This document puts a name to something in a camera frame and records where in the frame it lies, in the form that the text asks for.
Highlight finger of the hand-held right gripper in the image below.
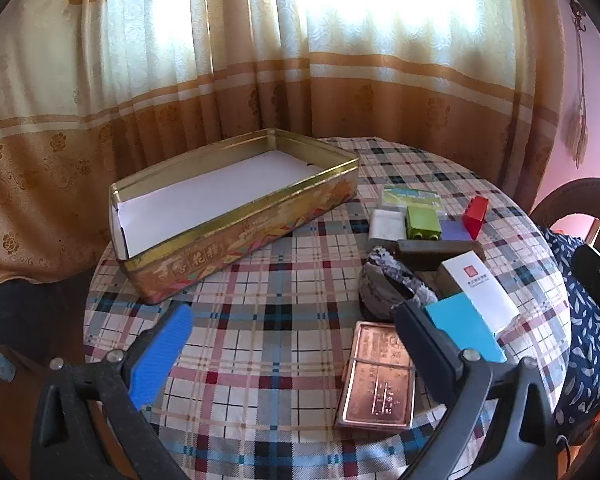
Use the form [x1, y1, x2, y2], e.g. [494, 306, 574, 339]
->
[571, 244, 600, 321]

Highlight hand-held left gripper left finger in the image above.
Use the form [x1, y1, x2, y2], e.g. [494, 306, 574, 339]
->
[30, 301, 196, 480]

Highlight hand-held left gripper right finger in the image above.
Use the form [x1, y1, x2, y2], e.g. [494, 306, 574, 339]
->
[394, 300, 568, 480]

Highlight teal box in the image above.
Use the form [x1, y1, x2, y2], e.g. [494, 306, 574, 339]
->
[424, 292, 508, 363]

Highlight copper metal case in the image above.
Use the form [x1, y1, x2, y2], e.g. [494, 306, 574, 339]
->
[335, 321, 417, 430]

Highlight white carton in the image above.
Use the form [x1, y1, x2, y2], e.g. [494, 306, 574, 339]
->
[436, 252, 521, 336]

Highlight dark brown box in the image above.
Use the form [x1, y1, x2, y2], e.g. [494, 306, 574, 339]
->
[396, 239, 486, 273]

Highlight gold decorated tin box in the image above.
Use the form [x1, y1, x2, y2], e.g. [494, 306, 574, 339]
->
[109, 128, 360, 306]

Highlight purple block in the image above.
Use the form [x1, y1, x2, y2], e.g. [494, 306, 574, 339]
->
[439, 220, 473, 242]

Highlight red toy brick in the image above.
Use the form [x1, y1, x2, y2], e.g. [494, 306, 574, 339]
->
[461, 195, 490, 241]

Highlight green toy brick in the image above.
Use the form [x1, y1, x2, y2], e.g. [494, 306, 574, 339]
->
[405, 205, 443, 242]

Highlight white power adapter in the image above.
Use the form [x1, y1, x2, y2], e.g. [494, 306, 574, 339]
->
[369, 208, 408, 242]

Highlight clear case with green label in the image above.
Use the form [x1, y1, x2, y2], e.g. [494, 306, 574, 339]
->
[382, 185, 441, 211]

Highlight brown wooden chair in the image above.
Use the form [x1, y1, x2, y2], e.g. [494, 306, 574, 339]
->
[529, 177, 600, 261]

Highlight navy patterned cushion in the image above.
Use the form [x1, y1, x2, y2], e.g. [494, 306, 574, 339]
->
[537, 227, 600, 441]

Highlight brown tasselled curtain tieback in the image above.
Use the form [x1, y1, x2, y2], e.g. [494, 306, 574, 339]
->
[567, 0, 591, 166]

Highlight white paper liner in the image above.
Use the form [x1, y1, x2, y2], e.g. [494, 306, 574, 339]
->
[114, 150, 313, 258]

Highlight cream and orange curtain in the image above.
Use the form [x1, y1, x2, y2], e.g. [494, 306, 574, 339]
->
[0, 0, 566, 296]

